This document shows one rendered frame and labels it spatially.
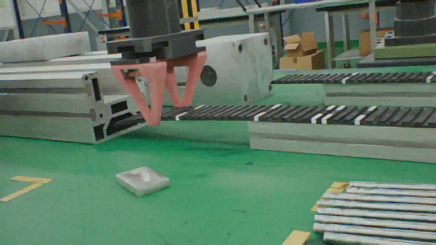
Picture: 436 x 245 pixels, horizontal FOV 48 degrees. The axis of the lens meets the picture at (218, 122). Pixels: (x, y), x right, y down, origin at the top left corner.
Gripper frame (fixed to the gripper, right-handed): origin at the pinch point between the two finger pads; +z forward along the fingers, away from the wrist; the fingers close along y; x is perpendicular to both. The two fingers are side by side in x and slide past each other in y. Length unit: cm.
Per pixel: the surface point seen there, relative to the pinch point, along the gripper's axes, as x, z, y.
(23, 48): -45.7, -8.1, -12.9
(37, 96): -16.7, -3.2, 5.4
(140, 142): -2.1, 2.8, 3.1
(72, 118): -10.6, -0.4, 5.3
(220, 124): 3.1, 2.8, -5.7
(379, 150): 25.2, 2.1, 2.2
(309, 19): -321, 28, -740
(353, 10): -142, 8, -459
